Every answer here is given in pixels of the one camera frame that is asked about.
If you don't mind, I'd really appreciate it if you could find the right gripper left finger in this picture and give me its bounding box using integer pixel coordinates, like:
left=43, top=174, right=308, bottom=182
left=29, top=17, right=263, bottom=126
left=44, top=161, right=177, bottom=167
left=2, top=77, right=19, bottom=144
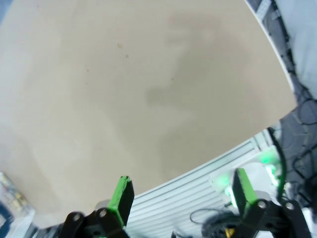
left=59, top=175, right=136, bottom=238

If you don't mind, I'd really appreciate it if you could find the black coiled cable bundle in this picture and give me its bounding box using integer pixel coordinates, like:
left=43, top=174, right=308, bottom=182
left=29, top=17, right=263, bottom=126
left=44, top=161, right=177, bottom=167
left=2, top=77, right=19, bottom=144
left=189, top=207, right=240, bottom=238

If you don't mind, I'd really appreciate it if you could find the thick black cable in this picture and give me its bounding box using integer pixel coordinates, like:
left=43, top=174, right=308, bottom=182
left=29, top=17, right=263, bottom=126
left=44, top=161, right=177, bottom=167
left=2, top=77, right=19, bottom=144
left=267, top=126, right=289, bottom=201

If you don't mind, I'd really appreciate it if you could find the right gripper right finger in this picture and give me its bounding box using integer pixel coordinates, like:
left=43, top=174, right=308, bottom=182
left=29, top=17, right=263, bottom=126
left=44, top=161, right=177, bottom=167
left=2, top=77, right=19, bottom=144
left=231, top=168, right=313, bottom=238

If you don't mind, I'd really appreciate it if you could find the white plastic shopping bag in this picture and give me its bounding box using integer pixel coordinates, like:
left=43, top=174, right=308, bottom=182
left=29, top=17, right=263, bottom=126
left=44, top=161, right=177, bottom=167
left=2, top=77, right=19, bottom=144
left=0, top=172, right=37, bottom=238

